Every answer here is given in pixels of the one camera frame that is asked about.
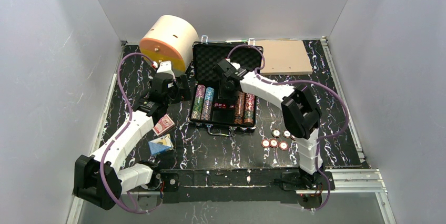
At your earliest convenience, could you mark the black poker set case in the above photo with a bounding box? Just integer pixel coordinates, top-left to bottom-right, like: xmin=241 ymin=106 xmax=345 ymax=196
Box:
xmin=188 ymin=41 xmax=263 ymax=134

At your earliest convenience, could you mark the purple white chip stack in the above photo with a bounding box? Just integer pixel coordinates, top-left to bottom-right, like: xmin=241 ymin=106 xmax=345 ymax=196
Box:
xmin=195 ymin=85 xmax=206 ymax=98

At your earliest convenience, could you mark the light blue chip stack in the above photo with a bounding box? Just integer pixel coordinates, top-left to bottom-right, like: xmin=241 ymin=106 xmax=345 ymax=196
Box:
xmin=204 ymin=87 xmax=215 ymax=101

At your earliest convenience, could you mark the red playing card deck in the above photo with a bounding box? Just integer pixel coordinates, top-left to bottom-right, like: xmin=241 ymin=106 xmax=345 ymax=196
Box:
xmin=153 ymin=114 xmax=175 ymax=136

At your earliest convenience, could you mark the blue playing card deck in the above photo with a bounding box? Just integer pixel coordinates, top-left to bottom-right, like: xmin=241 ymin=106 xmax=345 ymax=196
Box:
xmin=148 ymin=134 xmax=174 ymax=156

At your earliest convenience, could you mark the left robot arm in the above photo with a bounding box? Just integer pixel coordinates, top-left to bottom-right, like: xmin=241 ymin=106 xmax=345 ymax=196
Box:
xmin=73 ymin=61 xmax=190 ymax=213

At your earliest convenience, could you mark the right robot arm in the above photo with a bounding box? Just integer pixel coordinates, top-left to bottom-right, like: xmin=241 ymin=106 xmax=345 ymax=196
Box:
xmin=212 ymin=59 xmax=323 ymax=187

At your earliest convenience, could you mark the orange black chip stack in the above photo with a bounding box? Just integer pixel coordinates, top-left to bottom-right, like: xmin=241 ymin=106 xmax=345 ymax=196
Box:
xmin=234 ymin=91 xmax=246 ymax=125

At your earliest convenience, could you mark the red white chip stack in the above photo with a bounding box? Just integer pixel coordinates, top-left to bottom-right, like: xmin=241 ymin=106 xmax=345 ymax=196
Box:
xmin=245 ymin=93 xmax=256 ymax=111

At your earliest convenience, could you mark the dark green chip stack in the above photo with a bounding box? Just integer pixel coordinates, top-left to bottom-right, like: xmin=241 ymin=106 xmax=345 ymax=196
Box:
xmin=191 ymin=96 xmax=204 ymax=120

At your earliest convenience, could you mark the blue green chip stack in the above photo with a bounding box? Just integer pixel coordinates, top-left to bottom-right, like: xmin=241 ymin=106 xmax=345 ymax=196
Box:
xmin=243 ymin=110 xmax=254 ymax=127

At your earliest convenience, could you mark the cream cylinder with orange face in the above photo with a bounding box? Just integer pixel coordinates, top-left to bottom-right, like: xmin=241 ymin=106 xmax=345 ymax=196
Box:
xmin=139 ymin=15 xmax=199 ymax=76

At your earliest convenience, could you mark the tan flat board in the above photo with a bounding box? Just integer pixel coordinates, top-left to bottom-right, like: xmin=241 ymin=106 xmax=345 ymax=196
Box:
xmin=255 ymin=39 xmax=313 ymax=76

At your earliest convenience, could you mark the loose red white chip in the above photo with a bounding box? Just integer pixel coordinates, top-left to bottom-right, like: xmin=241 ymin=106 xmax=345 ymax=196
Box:
xmin=282 ymin=130 xmax=291 ymax=138
xmin=278 ymin=141 xmax=289 ymax=151
xmin=269 ymin=139 xmax=279 ymax=148
xmin=261 ymin=139 xmax=270 ymax=148
xmin=271 ymin=129 xmax=281 ymax=138

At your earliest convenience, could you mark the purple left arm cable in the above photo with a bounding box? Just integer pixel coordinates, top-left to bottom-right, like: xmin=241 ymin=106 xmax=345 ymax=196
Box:
xmin=99 ymin=53 xmax=161 ymax=215

